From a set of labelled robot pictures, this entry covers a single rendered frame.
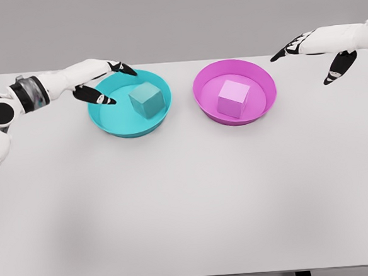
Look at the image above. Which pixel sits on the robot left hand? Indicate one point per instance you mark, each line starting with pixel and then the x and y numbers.
pixel 86 73

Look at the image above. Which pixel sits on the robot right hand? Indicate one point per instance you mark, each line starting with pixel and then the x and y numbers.
pixel 322 41

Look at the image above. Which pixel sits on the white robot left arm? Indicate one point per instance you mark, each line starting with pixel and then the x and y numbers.
pixel 23 95

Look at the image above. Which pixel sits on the teal plate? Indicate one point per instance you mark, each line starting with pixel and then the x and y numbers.
pixel 119 117

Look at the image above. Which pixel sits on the teal block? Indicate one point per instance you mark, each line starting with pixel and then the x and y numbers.
pixel 146 100

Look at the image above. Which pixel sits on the pink block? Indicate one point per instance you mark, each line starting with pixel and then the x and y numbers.
pixel 232 99

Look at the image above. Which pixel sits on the magenta plate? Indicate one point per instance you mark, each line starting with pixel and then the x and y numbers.
pixel 206 92

